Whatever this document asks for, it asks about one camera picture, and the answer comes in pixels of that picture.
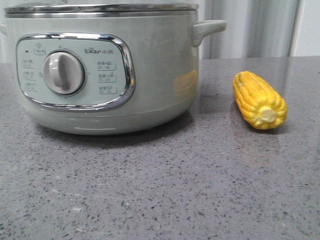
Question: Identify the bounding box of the yellow corn cob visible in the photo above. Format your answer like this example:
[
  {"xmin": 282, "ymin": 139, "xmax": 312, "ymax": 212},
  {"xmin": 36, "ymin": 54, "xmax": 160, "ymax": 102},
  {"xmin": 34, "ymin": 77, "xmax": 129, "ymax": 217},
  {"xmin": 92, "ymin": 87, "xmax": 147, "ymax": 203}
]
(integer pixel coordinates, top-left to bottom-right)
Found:
[{"xmin": 233, "ymin": 71, "xmax": 288, "ymax": 130}]

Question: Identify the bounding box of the glass pot lid with knob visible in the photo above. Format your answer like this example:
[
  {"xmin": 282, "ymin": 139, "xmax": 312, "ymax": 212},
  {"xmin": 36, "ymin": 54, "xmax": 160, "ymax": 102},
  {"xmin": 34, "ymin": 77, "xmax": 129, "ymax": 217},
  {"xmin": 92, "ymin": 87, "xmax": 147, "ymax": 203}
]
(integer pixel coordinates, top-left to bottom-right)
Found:
[{"xmin": 4, "ymin": 2, "xmax": 199, "ymax": 14}]

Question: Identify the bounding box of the pale green electric cooking pot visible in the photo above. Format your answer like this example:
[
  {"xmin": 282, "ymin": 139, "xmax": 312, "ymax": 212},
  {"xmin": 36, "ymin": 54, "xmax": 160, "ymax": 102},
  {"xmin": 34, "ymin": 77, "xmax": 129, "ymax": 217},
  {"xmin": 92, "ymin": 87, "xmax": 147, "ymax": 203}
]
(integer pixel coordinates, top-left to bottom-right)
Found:
[{"xmin": 0, "ymin": 10, "xmax": 227, "ymax": 135}]

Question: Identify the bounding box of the white pleated curtain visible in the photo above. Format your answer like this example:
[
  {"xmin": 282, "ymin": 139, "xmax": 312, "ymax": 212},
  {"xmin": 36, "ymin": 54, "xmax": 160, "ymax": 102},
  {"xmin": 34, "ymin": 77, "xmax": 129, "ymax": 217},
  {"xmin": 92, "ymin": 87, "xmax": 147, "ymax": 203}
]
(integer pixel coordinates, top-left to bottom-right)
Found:
[{"xmin": 0, "ymin": 0, "xmax": 320, "ymax": 64}]

